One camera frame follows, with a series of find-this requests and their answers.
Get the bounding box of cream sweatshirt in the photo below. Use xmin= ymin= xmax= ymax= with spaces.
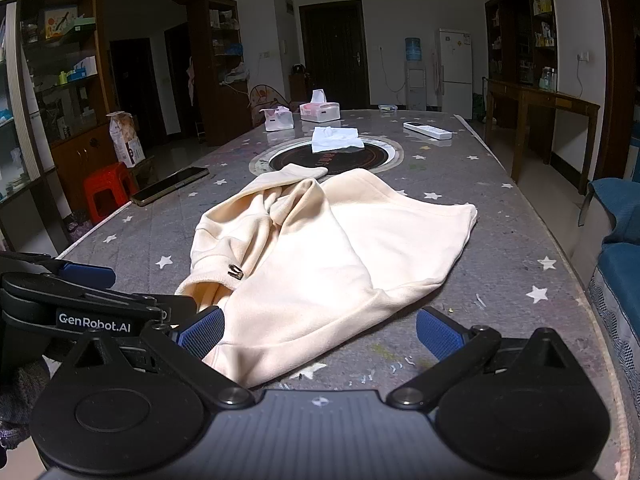
xmin=178 ymin=164 xmax=477 ymax=387

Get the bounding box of red plastic stool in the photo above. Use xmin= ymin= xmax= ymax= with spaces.
xmin=82 ymin=162 xmax=138 ymax=224

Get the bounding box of dark flat phone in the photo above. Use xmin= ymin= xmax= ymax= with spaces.
xmin=130 ymin=166 xmax=209 ymax=207

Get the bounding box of printed paper bag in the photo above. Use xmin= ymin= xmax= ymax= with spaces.
xmin=107 ymin=112 xmax=145 ymax=168

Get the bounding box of blue sofa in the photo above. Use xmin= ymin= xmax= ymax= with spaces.
xmin=578 ymin=148 xmax=640 ymax=391

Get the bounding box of black induction cooktop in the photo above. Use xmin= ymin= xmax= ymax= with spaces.
xmin=248 ymin=136 xmax=404 ymax=177

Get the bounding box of white remote control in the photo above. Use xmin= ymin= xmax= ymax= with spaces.
xmin=402 ymin=122 xmax=452 ymax=141

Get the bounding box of white cloth on cooktop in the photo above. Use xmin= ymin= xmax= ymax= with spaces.
xmin=311 ymin=127 xmax=364 ymax=154

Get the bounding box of small pink tissue pack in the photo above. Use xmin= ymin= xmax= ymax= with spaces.
xmin=262 ymin=106 xmax=295 ymax=132

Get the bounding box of small clear container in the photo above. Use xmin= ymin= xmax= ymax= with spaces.
xmin=378 ymin=104 xmax=397 ymax=114

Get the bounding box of wooden shelf cabinet left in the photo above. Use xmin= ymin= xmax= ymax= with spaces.
xmin=4 ymin=0 xmax=116 ymax=254

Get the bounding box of water dispenser with blue bottle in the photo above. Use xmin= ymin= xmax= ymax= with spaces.
xmin=405 ymin=37 xmax=427 ymax=110

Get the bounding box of dark wooden side table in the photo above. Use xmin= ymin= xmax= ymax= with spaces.
xmin=485 ymin=79 xmax=600 ymax=195

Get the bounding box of pink tissue box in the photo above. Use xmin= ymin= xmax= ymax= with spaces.
xmin=299 ymin=89 xmax=341 ymax=124

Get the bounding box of white refrigerator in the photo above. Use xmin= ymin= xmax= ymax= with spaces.
xmin=436 ymin=28 xmax=473 ymax=119

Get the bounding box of dark door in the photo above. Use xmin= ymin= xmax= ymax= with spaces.
xmin=298 ymin=0 xmax=370 ymax=110

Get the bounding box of dark wall shelf right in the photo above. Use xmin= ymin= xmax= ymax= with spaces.
xmin=485 ymin=0 xmax=558 ymax=88

